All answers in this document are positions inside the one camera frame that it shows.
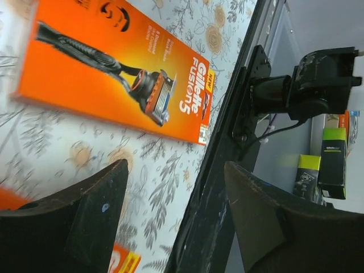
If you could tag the floral tablecloth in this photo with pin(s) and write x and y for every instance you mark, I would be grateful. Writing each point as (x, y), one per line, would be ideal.
(44, 151)

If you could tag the small orange Gillette Fusion box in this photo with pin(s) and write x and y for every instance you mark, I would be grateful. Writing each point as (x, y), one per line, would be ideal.
(122, 259)

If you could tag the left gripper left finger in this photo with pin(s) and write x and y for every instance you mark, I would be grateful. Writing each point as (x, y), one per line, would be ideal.
(72, 230)

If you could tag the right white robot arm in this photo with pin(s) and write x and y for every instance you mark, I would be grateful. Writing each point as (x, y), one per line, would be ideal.
(319, 84)

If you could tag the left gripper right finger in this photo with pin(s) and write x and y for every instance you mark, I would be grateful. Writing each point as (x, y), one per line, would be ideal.
(280, 232)

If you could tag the large orange Gillette Fusion5 box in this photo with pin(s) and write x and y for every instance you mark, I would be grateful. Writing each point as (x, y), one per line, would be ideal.
(107, 60)

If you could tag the green black product box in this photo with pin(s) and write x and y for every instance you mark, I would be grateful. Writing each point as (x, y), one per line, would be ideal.
(332, 173)

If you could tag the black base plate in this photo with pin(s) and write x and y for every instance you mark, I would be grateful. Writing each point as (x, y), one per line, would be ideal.
(204, 240)

